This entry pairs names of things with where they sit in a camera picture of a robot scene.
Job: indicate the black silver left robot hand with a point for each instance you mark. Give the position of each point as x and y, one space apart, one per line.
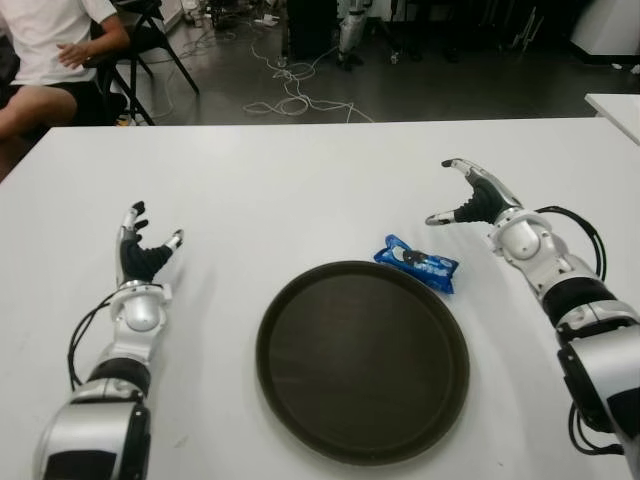
135 260

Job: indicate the round dark brown tray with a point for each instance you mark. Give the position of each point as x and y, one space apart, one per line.
362 360

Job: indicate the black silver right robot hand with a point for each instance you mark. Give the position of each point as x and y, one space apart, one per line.
487 200

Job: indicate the white power strip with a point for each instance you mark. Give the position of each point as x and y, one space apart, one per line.
267 20

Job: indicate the blue Oreo cookie pack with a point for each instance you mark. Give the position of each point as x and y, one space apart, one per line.
435 267

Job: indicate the small white floor object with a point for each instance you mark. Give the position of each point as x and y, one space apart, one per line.
625 67

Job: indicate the white side table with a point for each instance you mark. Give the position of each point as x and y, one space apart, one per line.
617 112

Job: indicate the silver humanoid robot legs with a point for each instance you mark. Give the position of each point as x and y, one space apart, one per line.
350 30

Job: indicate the seated person in white shirt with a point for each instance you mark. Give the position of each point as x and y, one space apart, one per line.
40 40

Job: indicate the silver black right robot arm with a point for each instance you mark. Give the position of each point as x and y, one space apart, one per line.
595 360

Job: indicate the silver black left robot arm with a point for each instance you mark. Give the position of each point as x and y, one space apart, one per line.
90 425

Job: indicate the white cabinet with black base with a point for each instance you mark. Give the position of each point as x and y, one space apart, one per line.
607 25

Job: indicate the black folding chair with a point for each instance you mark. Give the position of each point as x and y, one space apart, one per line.
145 37

